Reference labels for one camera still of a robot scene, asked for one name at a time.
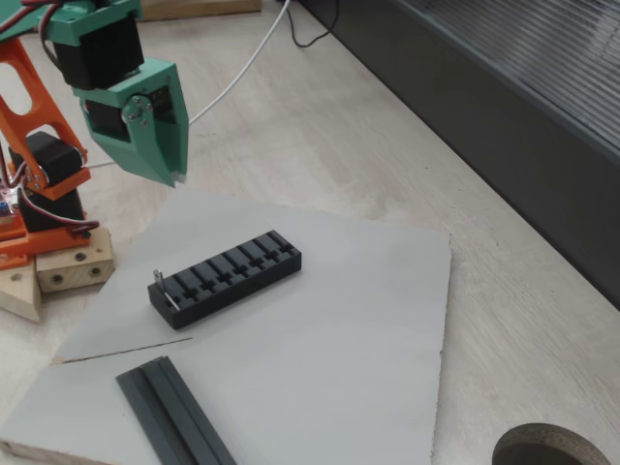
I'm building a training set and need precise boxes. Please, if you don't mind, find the small metal bracket piece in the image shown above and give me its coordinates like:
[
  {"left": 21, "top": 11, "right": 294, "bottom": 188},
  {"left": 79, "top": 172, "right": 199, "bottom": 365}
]
[{"left": 153, "top": 269, "right": 181, "bottom": 312}]

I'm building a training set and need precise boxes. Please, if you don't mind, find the black slotted plastic rack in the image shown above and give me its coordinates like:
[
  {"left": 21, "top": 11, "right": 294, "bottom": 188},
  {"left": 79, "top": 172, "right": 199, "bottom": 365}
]
[{"left": 147, "top": 230, "right": 302, "bottom": 332}]

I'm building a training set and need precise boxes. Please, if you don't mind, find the light wooden board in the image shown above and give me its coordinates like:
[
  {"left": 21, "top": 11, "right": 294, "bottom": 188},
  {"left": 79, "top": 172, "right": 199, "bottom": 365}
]
[{"left": 138, "top": 0, "right": 264, "bottom": 22}]

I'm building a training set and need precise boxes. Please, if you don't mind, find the wooden block with screws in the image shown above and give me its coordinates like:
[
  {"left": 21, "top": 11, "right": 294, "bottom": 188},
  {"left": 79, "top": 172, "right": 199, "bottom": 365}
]
[{"left": 36, "top": 227, "right": 115, "bottom": 295}]

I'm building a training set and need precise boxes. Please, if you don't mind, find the red controller circuit board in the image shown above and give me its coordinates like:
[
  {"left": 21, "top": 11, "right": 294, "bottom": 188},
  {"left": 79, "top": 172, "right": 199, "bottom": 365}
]
[{"left": 0, "top": 181, "right": 23, "bottom": 229}]

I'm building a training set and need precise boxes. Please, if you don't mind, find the grey painted wooden board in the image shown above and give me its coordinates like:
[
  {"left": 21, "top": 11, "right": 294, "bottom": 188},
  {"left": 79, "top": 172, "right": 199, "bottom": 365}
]
[{"left": 0, "top": 187, "right": 452, "bottom": 465}]

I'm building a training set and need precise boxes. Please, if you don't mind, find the red white black servo wire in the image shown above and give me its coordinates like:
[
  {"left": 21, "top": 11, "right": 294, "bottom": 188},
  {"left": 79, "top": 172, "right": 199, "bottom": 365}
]
[{"left": 16, "top": 186, "right": 102, "bottom": 239}]

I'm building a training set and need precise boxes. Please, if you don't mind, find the white USB cable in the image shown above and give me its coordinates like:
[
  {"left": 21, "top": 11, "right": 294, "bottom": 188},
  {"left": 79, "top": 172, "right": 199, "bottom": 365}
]
[{"left": 85, "top": 0, "right": 293, "bottom": 171}]

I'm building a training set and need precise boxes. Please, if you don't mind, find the thin black cable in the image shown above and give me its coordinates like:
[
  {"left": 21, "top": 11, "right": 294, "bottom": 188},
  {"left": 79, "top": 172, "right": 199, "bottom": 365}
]
[{"left": 275, "top": 0, "right": 340, "bottom": 49}]

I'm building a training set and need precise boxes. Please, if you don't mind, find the black aluminium profile rail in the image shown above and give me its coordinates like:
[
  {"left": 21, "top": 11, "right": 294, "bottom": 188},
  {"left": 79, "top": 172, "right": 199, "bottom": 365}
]
[{"left": 114, "top": 356, "right": 238, "bottom": 465}]

